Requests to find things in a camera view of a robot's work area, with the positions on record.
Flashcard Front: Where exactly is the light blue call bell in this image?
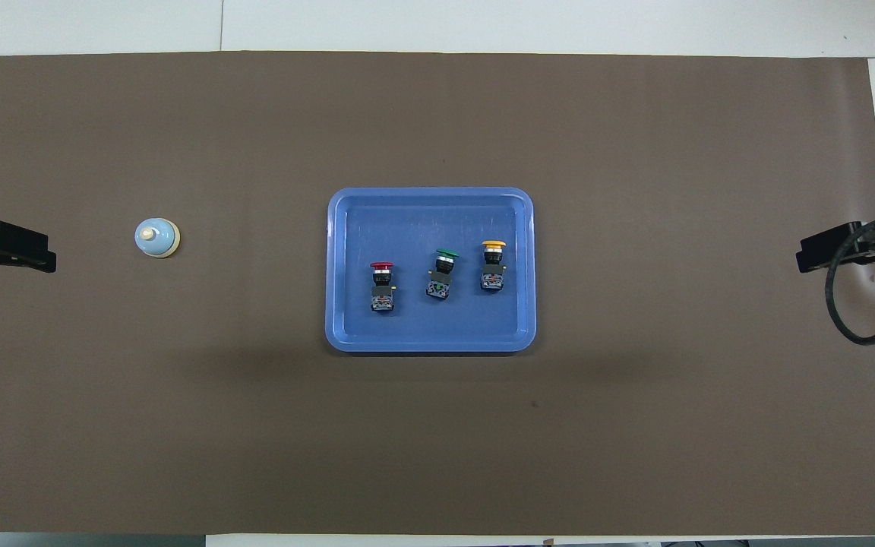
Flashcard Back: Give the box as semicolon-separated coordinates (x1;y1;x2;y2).
134;218;182;260

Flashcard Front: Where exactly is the red push button switch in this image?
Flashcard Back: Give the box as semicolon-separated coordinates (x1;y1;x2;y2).
369;261;397;313

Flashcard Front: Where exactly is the brown table mat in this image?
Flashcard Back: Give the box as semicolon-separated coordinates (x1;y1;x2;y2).
0;51;875;536

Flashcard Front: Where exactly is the blue plastic tray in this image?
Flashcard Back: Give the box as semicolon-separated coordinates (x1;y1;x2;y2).
324;187;537;354

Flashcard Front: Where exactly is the yellow push button switch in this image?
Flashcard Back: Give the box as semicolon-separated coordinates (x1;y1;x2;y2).
480;240;507;292

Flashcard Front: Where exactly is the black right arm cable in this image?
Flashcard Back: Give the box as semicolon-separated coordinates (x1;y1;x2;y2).
823;217;875;346

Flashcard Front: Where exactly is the green push button switch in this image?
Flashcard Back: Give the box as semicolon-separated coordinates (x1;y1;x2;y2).
426;248;460;301

